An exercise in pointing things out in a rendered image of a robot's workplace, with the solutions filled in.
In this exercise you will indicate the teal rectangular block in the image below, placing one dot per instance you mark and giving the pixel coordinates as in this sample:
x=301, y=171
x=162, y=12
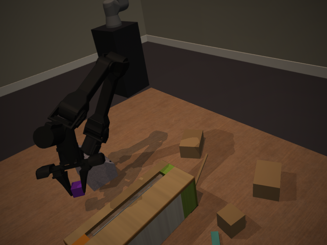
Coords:
x=215, y=238

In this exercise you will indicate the tan cube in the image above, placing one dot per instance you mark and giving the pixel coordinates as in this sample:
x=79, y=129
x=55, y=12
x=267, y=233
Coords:
x=267, y=178
x=191, y=143

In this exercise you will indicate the purple cube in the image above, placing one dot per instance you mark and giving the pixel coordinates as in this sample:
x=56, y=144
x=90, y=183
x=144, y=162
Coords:
x=76, y=189

